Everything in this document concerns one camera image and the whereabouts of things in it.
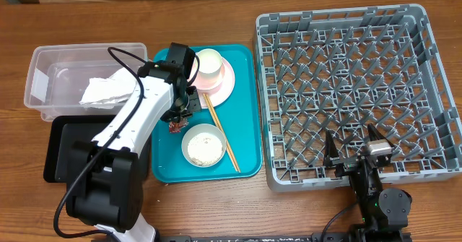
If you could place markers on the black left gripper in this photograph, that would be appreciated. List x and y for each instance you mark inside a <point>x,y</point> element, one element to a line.
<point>195,105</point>

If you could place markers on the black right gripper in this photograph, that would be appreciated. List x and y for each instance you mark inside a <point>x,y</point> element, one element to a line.
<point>345,163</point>

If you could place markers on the red snack wrapper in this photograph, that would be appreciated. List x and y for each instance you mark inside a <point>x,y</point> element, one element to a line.
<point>176,127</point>

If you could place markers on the grey bowl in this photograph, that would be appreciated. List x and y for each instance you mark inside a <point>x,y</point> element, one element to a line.
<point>201,128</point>

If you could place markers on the white cooked rice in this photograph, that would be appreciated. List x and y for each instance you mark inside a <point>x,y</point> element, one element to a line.
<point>205,149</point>

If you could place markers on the white tissue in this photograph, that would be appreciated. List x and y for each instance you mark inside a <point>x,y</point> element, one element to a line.
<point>117,88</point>

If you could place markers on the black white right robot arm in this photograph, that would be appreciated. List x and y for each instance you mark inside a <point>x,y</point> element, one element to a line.
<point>384,211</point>

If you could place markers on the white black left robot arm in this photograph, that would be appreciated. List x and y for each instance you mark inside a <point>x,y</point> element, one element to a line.
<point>104,187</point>

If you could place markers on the grey dishwasher rack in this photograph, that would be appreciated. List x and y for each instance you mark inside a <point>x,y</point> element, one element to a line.
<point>337,71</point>

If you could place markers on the black food waste tray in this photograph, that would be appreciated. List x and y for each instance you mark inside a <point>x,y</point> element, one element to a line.
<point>65,130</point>

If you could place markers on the clear plastic waste bin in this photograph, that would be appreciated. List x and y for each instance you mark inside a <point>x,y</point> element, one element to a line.
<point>59,75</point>

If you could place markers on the small pink bowl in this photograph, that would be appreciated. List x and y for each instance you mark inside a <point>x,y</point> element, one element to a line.
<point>201,82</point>

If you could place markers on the pink plate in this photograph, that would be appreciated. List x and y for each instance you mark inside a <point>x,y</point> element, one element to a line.
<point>219,94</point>

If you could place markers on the pale green cup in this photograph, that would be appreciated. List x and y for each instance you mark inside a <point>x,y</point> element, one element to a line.
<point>210,63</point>

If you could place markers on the teal serving tray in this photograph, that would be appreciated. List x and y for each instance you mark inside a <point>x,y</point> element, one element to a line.
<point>239,118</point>

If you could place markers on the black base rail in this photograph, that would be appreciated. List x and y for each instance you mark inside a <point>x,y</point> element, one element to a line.
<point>314,237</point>

